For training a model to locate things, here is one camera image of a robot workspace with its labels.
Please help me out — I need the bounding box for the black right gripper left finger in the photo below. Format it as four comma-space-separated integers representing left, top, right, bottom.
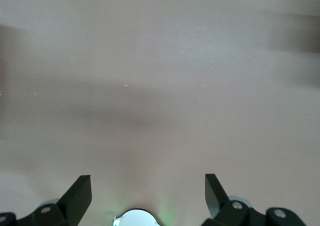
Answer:
0, 175, 92, 226

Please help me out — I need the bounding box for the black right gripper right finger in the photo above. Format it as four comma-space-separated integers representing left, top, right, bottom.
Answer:
201, 173, 308, 226

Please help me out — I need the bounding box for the brown table cover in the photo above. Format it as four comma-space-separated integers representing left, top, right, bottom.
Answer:
0, 0, 320, 226

